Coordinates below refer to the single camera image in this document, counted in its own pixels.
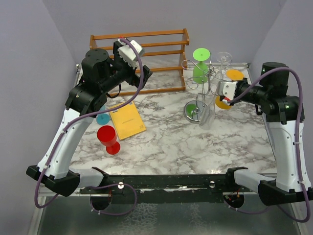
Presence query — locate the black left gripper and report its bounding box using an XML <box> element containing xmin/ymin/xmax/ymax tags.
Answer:
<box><xmin>100</xmin><ymin>42</ymin><xmax>153</xmax><ymax>93</ymax></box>

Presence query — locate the yellow plastic wine glass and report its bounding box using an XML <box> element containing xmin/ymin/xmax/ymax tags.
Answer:
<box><xmin>215</xmin><ymin>69</ymin><xmax>245</xmax><ymax>110</ymax></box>

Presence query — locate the clear round wine glass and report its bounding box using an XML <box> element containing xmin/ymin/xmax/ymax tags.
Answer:
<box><xmin>199</xmin><ymin>94</ymin><xmax>216</xmax><ymax>130</ymax></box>

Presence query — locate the clear champagne flute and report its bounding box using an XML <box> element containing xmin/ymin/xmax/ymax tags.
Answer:
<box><xmin>210</xmin><ymin>51</ymin><xmax>232</xmax><ymax>88</ymax></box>

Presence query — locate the green plastic wine glass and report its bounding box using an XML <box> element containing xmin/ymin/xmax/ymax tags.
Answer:
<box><xmin>193</xmin><ymin>47</ymin><xmax>211</xmax><ymax>84</ymax></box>

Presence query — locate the blue plastic wine glass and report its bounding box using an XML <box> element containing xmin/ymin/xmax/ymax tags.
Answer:
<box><xmin>96</xmin><ymin>113</ymin><xmax>110</xmax><ymax>126</ymax></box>

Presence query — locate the red plastic wine glass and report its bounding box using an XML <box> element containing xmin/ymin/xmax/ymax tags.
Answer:
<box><xmin>97</xmin><ymin>125</ymin><xmax>121</xmax><ymax>155</ymax></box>

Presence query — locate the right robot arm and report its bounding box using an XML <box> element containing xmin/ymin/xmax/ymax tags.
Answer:
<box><xmin>217</xmin><ymin>62</ymin><xmax>313</xmax><ymax>206</ymax></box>

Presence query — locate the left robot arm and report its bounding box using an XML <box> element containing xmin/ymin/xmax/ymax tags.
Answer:
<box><xmin>26</xmin><ymin>38</ymin><xmax>152</xmax><ymax>196</ymax></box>

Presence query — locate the wooden shelf rack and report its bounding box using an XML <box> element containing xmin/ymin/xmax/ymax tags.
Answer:
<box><xmin>89</xmin><ymin>28</ymin><xmax>190</xmax><ymax>94</ymax></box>

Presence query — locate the chrome wine glass rack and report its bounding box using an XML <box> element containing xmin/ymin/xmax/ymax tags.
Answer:
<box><xmin>181</xmin><ymin>58</ymin><xmax>235</xmax><ymax>124</ymax></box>

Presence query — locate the yellow book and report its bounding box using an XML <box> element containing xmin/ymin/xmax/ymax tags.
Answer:
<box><xmin>110</xmin><ymin>101</ymin><xmax>146</xmax><ymax>140</ymax></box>

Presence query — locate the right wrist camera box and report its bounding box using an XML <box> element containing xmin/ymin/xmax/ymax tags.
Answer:
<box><xmin>217</xmin><ymin>80</ymin><xmax>238</xmax><ymax>106</ymax></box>

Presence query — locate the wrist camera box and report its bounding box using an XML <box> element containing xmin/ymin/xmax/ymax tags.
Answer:
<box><xmin>217</xmin><ymin>80</ymin><xmax>238</xmax><ymax>106</ymax></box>
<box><xmin>118</xmin><ymin>39</ymin><xmax>145</xmax><ymax>69</ymax></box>

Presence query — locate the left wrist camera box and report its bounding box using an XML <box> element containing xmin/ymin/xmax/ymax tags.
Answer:
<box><xmin>118</xmin><ymin>39</ymin><xmax>145</xmax><ymax>69</ymax></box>

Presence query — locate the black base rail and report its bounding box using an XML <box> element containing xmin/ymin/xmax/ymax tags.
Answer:
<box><xmin>80</xmin><ymin>174</ymin><xmax>251</xmax><ymax>204</ymax></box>

